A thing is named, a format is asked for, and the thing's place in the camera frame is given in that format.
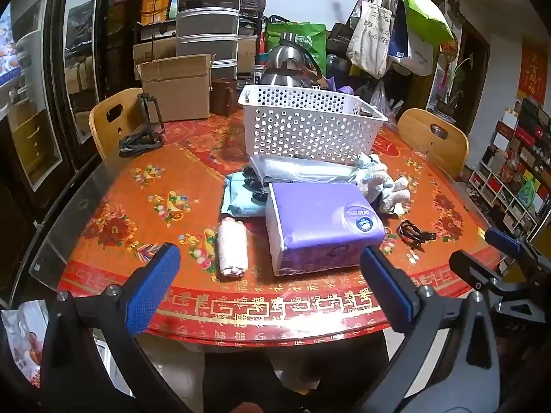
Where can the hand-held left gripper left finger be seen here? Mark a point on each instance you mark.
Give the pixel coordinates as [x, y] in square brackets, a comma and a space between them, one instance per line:
[153, 288]

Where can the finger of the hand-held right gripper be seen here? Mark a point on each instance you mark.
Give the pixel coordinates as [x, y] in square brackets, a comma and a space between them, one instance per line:
[503, 243]
[471, 269]

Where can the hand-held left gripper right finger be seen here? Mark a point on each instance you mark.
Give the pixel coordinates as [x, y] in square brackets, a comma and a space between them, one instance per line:
[385, 288]

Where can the purple tissue pack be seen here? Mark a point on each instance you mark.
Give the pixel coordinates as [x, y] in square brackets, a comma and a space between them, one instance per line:
[318, 223]

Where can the white plush toy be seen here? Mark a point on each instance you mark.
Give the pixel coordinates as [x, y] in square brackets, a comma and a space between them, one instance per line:
[381, 185]

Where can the pale blue plastic bag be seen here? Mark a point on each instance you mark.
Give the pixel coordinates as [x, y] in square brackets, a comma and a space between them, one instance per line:
[301, 170]

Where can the white perforated plastic basket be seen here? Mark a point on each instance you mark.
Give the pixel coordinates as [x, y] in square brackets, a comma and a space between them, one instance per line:
[301, 109]

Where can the shelf of packaged goods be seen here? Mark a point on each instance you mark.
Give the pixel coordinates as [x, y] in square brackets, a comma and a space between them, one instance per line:
[516, 163]

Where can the rolled white towel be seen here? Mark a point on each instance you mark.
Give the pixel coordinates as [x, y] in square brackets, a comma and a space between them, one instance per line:
[232, 247]

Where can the pale blue wet wipes pack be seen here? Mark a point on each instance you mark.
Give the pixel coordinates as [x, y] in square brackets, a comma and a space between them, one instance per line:
[236, 202]

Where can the wooden chair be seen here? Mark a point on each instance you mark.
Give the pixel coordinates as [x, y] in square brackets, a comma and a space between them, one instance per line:
[430, 146]
[107, 131]

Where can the printed plastic bag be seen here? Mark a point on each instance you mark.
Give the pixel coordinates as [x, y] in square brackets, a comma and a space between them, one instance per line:
[26, 340]

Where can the black phone stand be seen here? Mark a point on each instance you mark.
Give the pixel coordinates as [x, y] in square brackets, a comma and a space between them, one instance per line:
[146, 140]

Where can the potted plant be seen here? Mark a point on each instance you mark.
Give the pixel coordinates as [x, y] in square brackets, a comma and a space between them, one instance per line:
[452, 90]

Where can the open cardboard box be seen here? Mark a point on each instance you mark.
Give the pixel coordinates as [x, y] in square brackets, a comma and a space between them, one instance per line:
[176, 94]

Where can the brown mug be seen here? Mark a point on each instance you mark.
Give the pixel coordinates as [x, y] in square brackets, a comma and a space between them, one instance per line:
[221, 97]

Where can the purple plastic cup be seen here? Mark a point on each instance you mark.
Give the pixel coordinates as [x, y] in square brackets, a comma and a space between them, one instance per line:
[338, 86]

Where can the blue and white hanging bag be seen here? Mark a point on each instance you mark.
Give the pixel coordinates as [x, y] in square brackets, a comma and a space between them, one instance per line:
[411, 51]

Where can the dark glass door cabinet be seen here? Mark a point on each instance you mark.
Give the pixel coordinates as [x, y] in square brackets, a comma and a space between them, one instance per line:
[56, 94]

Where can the flat cardboard box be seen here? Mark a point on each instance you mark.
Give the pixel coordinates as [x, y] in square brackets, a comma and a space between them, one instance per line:
[148, 53]

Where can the beige canvas tote bag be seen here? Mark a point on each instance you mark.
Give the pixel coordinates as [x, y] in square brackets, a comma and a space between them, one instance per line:
[370, 38]

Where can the bright green hanging bag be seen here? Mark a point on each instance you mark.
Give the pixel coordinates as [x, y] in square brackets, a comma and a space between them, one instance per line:
[424, 10]

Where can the stainless steel kettle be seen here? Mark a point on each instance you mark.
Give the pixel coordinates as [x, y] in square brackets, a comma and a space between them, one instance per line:
[286, 58]

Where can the black fabric bag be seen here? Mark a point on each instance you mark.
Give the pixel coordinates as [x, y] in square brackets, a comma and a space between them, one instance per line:
[338, 36]

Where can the tiered mesh storage rack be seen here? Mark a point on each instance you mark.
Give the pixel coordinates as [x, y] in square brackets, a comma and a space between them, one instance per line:
[206, 26]

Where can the green shopping bag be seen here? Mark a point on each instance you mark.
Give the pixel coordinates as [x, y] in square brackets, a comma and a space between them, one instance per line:
[297, 34]

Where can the red wall poster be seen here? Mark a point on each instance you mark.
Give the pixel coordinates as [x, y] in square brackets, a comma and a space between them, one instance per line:
[533, 73]

